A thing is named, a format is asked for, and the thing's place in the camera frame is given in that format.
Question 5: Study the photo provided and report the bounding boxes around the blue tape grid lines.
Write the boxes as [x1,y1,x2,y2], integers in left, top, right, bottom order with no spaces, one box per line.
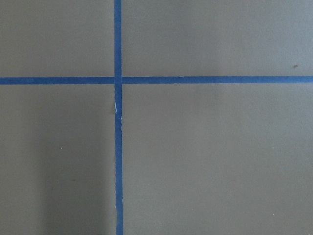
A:
[0,0,313,235]

